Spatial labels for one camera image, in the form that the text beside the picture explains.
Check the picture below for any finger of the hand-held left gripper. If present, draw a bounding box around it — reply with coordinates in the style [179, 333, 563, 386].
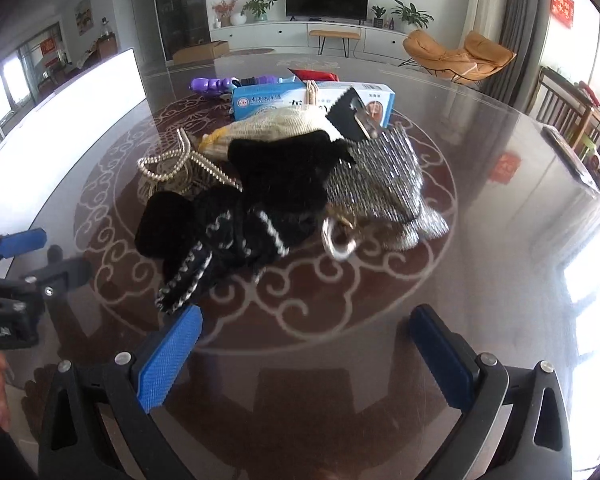
[22, 257, 94, 302]
[0, 228, 48, 266]

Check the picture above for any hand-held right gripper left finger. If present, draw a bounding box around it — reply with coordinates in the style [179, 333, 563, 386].
[39, 304, 203, 480]

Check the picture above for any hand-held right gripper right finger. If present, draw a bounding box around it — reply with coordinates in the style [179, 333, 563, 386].
[409, 304, 572, 480]

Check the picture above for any black knit glove white trim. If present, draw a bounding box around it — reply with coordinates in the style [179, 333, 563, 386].
[134, 190, 291, 317]

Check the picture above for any silver metal ring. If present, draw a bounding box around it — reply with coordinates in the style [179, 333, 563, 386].
[321, 217, 358, 261]

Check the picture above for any pearl necklace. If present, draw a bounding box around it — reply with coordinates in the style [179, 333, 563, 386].
[136, 127, 243, 196]

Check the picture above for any silver sequin bag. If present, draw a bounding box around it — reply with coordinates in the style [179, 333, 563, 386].
[322, 125, 451, 253]

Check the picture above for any black fluffy knit hat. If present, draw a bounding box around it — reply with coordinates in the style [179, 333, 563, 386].
[227, 130, 357, 261]

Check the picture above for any cream knit pouch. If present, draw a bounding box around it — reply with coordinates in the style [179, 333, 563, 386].
[197, 105, 346, 161]

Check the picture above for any black plastic piece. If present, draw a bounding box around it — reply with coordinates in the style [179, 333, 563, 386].
[325, 86, 381, 141]

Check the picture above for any dark patterned glass desktop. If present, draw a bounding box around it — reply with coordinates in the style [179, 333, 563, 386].
[0, 52, 600, 480]

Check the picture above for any white flat board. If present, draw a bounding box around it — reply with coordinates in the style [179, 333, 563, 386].
[0, 47, 148, 181]

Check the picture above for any black remote control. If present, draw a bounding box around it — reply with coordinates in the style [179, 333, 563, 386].
[541, 125, 598, 186]

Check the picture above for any cardboard box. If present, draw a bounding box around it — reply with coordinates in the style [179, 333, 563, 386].
[172, 40, 230, 65]

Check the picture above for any blue medicine box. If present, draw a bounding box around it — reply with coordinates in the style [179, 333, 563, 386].
[230, 80, 397, 128]

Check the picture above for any wooden chair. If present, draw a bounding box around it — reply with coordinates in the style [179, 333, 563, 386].
[527, 66, 600, 161]

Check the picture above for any dark display cabinet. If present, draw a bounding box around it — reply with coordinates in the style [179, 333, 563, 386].
[151, 0, 212, 61]

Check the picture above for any red item on chair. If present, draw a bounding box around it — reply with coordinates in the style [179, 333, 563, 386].
[577, 82, 600, 108]

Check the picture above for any orange lounge chair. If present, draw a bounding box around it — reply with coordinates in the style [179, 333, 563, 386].
[402, 29, 517, 83]

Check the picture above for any red flower plant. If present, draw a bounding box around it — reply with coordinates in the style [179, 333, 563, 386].
[211, 0, 238, 28]

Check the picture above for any red packet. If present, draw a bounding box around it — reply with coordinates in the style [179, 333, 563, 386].
[286, 67, 340, 83]

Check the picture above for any white television cabinet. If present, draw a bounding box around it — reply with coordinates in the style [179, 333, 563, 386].
[210, 20, 416, 58]

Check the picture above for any green potted plant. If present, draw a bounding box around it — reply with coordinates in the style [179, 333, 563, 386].
[240, 0, 278, 23]

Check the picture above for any wooden bench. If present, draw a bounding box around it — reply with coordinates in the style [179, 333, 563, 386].
[308, 29, 363, 58]

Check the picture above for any grey curtain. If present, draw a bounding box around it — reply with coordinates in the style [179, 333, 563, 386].
[500, 0, 553, 106]

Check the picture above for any large leafy potted plant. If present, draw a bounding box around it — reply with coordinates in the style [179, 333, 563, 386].
[391, 0, 435, 35]

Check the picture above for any white curtain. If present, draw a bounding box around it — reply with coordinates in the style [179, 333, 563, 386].
[470, 0, 510, 51]

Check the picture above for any framed wall painting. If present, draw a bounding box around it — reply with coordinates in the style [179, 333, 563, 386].
[75, 0, 92, 36]

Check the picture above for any red wall poster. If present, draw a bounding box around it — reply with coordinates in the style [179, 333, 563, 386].
[551, 0, 576, 30]

